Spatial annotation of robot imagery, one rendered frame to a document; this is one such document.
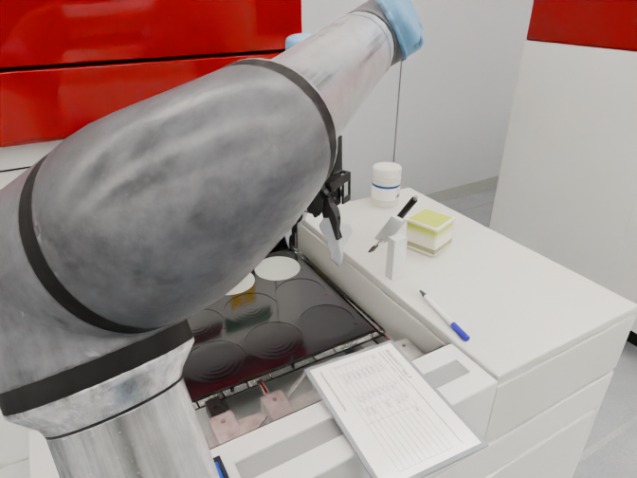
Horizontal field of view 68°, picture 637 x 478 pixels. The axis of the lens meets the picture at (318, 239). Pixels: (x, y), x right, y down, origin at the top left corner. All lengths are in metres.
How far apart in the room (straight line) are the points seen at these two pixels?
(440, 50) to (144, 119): 3.13
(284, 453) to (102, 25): 0.69
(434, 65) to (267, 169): 3.10
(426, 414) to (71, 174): 0.53
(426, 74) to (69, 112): 2.65
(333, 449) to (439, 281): 0.41
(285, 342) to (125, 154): 0.66
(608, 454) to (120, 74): 1.90
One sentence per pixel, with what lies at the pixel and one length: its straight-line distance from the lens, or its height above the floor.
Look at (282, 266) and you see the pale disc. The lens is 1.05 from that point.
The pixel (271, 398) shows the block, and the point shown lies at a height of 0.91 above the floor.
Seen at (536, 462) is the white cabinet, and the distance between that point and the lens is 1.05.
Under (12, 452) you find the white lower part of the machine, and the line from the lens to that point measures 1.31.
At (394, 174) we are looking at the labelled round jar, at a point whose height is 1.05.
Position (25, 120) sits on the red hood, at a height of 1.26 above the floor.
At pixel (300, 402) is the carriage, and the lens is 0.78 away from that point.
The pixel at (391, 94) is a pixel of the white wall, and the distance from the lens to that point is 3.13.
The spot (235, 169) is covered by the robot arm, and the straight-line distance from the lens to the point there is 0.23.
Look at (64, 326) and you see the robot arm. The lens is 0.28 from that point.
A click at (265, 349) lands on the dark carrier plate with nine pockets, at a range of 0.84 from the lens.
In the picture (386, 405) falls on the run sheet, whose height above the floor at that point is 0.97.
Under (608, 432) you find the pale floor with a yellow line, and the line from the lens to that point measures 2.16.
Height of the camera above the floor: 1.45
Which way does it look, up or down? 28 degrees down
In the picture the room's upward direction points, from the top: straight up
